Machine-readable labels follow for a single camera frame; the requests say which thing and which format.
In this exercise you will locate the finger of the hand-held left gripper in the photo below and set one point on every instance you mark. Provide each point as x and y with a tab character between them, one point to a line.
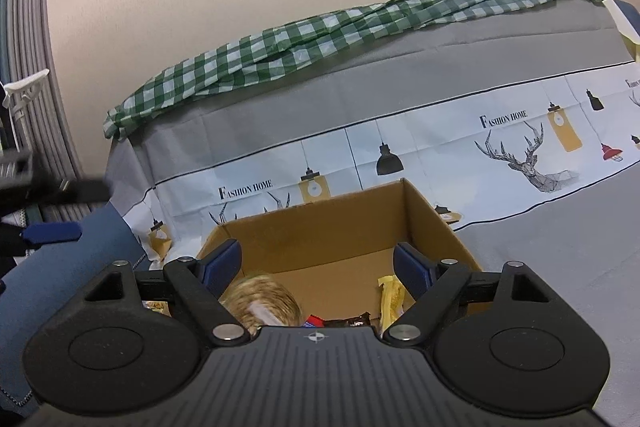
50	233
75	192

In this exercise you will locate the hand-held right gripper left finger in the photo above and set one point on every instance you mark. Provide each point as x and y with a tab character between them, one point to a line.
220	266

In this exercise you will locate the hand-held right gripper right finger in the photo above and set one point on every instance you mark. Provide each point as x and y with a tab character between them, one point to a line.
412	269

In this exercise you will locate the yellow snack packet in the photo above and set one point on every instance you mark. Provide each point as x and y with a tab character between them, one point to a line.
391	302

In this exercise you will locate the clear bag of round biscuits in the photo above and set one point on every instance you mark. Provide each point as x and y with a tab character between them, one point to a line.
265	302

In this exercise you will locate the dark brown cookie packet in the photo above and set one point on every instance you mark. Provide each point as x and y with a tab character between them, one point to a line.
345	321

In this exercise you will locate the cardboard box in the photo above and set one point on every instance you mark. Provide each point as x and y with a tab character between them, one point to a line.
325	232

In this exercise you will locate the white plastic rack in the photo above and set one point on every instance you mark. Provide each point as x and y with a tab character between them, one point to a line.
22	89

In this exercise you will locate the grey curtain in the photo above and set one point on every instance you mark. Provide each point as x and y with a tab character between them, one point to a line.
30	7

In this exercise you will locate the deer print bed sheet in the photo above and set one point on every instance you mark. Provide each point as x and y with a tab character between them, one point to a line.
450	72

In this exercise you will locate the green checked cloth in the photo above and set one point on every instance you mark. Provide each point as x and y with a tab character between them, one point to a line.
280	42

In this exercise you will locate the blue cream-edged pillow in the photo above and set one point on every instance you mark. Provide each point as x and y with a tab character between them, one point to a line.
627	14

